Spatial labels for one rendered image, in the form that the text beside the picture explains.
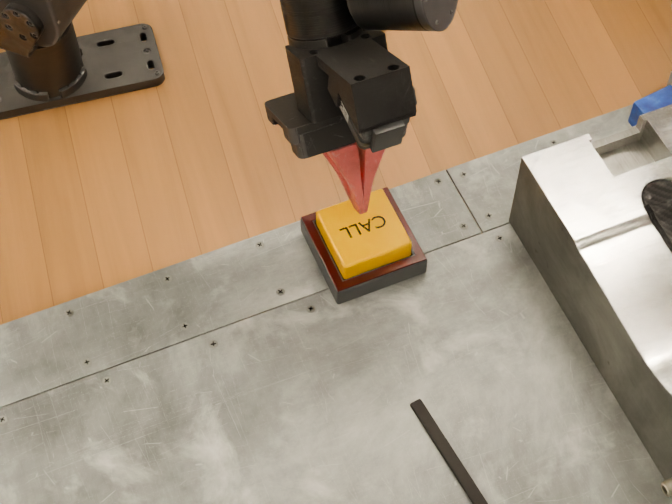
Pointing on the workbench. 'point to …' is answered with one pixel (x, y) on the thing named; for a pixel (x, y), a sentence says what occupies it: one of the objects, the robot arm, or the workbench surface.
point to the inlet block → (651, 102)
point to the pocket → (631, 148)
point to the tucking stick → (447, 453)
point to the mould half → (607, 271)
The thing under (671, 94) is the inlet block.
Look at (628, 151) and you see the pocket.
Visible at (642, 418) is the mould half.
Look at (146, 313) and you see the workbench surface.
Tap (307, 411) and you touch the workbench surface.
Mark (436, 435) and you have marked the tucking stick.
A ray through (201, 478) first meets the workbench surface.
